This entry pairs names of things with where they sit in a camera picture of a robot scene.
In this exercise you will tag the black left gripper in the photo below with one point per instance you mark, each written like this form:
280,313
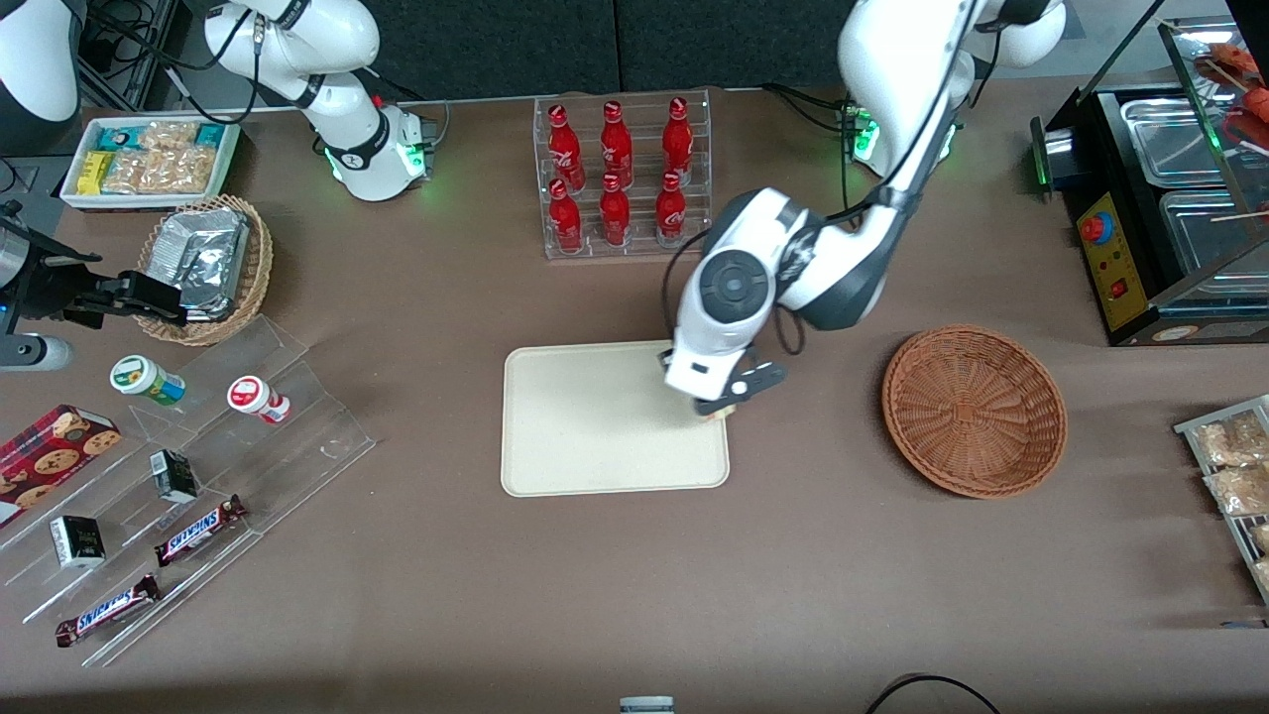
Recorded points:
751,355

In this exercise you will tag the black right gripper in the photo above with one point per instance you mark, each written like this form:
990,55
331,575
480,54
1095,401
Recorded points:
52,290

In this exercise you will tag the triangular sandwich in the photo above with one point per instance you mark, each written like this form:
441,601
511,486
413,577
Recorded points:
724,413

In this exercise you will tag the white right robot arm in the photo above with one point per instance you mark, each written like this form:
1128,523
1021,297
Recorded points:
327,99

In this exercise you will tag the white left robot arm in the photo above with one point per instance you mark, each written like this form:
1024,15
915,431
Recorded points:
892,59

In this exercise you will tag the light wicker basket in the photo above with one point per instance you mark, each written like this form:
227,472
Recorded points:
253,268

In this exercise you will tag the cream plastic tray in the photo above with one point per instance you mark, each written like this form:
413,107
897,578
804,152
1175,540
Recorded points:
595,416

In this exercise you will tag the brown wicker basket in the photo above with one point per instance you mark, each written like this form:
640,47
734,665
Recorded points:
972,412

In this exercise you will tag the silver foil packet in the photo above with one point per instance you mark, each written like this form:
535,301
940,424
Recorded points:
203,258

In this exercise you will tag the green lid cup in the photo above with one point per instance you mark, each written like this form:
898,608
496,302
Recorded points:
144,379

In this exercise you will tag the white snack box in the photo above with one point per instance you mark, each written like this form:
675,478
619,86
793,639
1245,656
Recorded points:
149,200

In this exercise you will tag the clear bag of crackers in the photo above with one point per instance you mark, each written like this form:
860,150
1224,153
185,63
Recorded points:
180,171
167,135
124,172

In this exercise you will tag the yellow snack bar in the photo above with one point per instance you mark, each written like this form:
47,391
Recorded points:
93,173

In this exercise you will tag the red lid cup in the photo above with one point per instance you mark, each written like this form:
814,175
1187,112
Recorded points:
253,397

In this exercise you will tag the teal snack packet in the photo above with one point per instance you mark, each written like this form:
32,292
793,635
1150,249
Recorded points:
115,139
209,135

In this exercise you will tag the clear acrylic bottle rack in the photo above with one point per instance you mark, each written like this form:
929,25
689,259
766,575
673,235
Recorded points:
639,248

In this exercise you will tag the small black carton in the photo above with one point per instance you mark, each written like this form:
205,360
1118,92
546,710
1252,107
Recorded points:
77,541
174,476

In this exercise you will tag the red cookie box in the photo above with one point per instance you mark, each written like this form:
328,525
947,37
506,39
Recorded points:
55,461

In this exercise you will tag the red cola bottle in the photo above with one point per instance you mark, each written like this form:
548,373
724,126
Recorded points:
616,147
564,149
615,216
671,213
565,223
678,141

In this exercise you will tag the clear acrylic stepped display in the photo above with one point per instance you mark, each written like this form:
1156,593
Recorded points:
288,456

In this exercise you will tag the snickers chocolate bar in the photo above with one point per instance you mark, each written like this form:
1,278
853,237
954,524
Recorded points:
198,531
107,611

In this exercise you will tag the grey device edge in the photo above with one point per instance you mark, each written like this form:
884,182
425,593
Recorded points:
646,705

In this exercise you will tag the black food warmer case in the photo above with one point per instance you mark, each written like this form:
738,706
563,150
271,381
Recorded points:
1115,268

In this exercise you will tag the grey snack rack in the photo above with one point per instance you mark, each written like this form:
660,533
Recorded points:
1205,428

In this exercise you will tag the clear bag of pastries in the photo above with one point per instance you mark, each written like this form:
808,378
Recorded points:
1239,491
1229,441

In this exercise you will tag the steel warmer pan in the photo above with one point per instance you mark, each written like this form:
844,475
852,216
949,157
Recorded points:
1205,233
1170,139

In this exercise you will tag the orange fried skewer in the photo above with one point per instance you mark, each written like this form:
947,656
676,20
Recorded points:
1234,64
1257,104

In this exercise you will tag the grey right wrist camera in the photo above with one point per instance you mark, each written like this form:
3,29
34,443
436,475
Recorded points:
35,353

